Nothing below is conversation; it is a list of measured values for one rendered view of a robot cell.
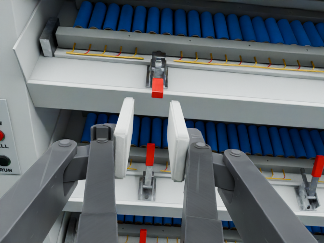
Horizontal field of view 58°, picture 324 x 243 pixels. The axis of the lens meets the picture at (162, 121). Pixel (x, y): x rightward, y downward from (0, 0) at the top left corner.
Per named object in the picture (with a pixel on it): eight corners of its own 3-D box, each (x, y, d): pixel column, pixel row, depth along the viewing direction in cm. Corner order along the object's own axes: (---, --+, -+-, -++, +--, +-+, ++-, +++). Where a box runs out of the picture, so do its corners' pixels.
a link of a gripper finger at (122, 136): (125, 180, 17) (112, 179, 17) (132, 132, 24) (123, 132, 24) (127, 134, 16) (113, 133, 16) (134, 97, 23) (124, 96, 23)
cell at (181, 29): (184, 20, 47) (186, 45, 42) (173, 19, 46) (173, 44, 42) (186, 9, 45) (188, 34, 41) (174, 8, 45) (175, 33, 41)
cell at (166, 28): (172, 19, 46) (172, 44, 42) (160, 17, 46) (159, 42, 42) (173, 8, 45) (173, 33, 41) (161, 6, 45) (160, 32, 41)
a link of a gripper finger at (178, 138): (176, 137, 16) (190, 138, 16) (169, 100, 23) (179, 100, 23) (171, 182, 17) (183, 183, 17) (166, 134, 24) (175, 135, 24)
